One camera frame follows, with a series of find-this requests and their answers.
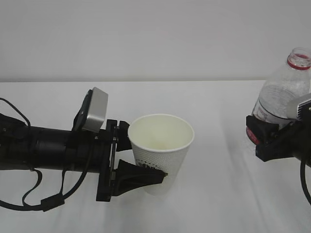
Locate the white paper cup green logo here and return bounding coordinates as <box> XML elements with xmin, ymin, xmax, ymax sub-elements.
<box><xmin>128</xmin><ymin>114</ymin><xmax>195</xmax><ymax>196</ymax></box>

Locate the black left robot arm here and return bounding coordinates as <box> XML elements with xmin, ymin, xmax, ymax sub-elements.
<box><xmin>0</xmin><ymin>115</ymin><xmax>167</xmax><ymax>202</ymax></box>

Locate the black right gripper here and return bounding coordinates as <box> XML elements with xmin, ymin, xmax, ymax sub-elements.
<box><xmin>245</xmin><ymin>115</ymin><xmax>311</xmax><ymax>168</ymax></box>

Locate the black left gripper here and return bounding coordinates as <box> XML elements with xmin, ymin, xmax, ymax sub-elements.
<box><xmin>96</xmin><ymin>119</ymin><xmax>168</xmax><ymax>201</ymax></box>

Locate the clear water bottle red label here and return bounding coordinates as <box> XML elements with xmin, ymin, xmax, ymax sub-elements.
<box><xmin>245</xmin><ymin>47</ymin><xmax>311</xmax><ymax>155</ymax></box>

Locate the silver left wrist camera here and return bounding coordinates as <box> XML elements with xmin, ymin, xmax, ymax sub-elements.
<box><xmin>72</xmin><ymin>87</ymin><xmax>108</xmax><ymax>133</ymax></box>

